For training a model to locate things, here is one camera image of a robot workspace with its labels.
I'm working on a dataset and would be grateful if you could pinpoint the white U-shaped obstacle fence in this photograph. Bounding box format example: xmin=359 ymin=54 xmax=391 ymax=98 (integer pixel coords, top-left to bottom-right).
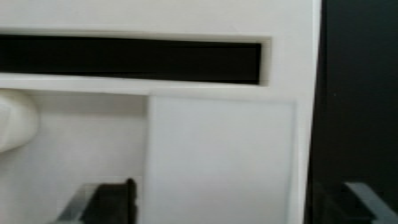
xmin=0 ymin=0 xmax=322 ymax=224

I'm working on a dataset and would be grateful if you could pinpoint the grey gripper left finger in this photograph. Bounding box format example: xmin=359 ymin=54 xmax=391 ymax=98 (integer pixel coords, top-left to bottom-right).
xmin=55 ymin=178 xmax=139 ymax=224

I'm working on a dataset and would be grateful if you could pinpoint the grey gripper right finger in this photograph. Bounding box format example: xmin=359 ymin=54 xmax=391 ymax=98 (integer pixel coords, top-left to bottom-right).
xmin=313 ymin=180 xmax=398 ymax=224

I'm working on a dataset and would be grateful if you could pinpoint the white square table top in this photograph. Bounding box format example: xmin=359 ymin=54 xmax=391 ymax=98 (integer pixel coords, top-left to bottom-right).
xmin=0 ymin=73 xmax=300 ymax=224

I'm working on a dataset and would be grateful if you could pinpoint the white table leg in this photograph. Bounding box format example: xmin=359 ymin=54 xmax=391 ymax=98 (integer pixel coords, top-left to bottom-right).
xmin=0 ymin=89 xmax=39 ymax=153
xmin=142 ymin=96 xmax=295 ymax=224

